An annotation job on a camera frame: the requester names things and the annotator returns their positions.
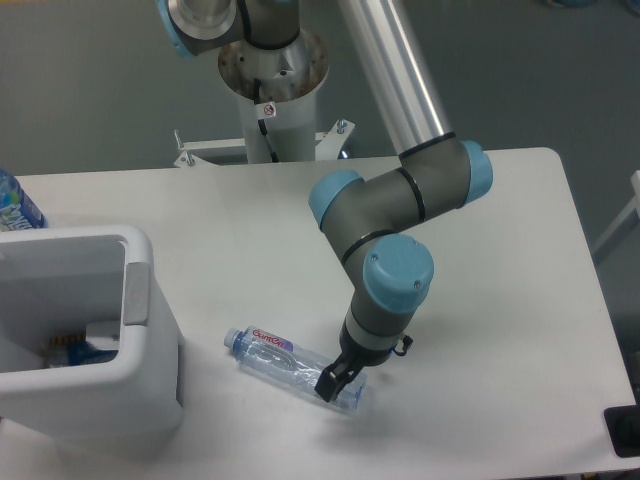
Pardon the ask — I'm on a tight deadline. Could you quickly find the black device at table edge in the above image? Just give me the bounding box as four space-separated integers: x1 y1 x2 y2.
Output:
604 405 639 458

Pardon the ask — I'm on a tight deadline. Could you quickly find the blue labelled water bottle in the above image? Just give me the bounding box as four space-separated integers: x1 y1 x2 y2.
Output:
1 169 47 232

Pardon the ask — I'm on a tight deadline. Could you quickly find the white plastic trash can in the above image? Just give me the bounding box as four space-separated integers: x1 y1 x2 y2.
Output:
1 225 184 440

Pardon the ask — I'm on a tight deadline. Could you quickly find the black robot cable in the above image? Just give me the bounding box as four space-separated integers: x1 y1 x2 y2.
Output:
252 77 280 164

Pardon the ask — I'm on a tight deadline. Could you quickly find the clear plastic water bottle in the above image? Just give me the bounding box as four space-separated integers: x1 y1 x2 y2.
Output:
223 325 367 413

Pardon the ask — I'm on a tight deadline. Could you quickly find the white frame at right edge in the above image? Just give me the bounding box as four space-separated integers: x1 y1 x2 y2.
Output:
591 170 639 265

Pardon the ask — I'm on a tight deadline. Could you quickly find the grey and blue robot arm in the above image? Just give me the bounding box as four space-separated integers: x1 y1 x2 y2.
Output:
157 1 493 401

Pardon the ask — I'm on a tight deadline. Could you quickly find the blue snack wrapper in bin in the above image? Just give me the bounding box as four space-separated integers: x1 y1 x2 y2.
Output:
43 333 120 368

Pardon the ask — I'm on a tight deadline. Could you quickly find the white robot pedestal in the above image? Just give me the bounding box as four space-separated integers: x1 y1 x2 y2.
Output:
174 29 355 168

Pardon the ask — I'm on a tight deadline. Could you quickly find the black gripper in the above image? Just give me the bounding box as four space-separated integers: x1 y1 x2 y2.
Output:
314 329 400 402

